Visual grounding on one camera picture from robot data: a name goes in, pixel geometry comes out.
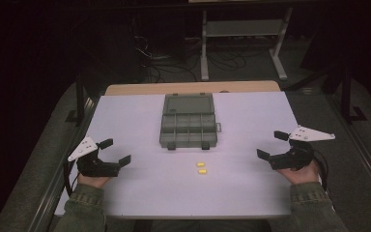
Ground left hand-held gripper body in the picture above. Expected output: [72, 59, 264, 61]
[67, 135, 123, 178]

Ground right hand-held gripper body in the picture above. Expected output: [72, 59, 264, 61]
[268, 124, 336, 171]

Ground grey plastic compartment box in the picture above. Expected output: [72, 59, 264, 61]
[158, 92, 223, 152]

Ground person's left hand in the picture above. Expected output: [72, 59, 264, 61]
[76, 173, 111, 189]

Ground person's right hand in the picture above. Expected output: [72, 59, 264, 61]
[277, 159, 321, 186]

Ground black metal stand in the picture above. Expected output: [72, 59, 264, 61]
[339, 62, 369, 125]
[65, 78, 90, 124]

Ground wooden table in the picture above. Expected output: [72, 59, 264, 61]
[104, 79, 282, 97]

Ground white metal stand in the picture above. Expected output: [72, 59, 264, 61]
[200, 7, 295, 82]

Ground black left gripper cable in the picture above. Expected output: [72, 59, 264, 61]
[63, 159, 80, 198]

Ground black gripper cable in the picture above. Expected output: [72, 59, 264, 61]
[312, 149, 330, 192]
[63, 159, 80, 198]

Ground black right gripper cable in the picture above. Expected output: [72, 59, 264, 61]
[312, 149, 330, 192]

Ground black floor cables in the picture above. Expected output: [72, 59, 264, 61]
[134, 34, 204, 84]

